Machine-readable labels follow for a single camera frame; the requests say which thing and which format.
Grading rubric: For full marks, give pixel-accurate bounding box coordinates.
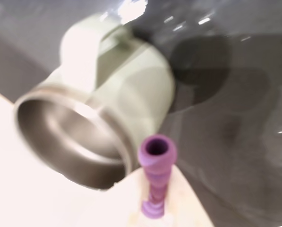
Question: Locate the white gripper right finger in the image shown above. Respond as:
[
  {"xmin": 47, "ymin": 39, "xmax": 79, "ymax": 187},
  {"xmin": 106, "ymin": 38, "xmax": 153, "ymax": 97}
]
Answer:
[{"xmin": 163, "ymin": 165, "xmax": 214, "ymax": 227}]

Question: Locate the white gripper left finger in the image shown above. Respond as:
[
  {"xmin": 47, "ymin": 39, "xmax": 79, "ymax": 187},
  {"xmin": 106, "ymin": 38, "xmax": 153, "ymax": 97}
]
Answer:
[{"xmin": 84, "ymin": 168, "xmax": 146, "ymax": 227}]

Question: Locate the purple rubber pen grip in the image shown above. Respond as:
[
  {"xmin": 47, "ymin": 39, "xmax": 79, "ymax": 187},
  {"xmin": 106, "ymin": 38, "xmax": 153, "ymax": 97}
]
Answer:
[{"xmin": 137, "ymin": 134, "xmax": 178, "ymax": 219}]

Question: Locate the pale green steel mug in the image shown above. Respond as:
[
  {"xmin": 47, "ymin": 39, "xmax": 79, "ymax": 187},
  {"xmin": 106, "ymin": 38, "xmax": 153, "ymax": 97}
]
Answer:
[{"xmin": 13, "ymin": 13, "xmax": 177, "ymax": 191}]

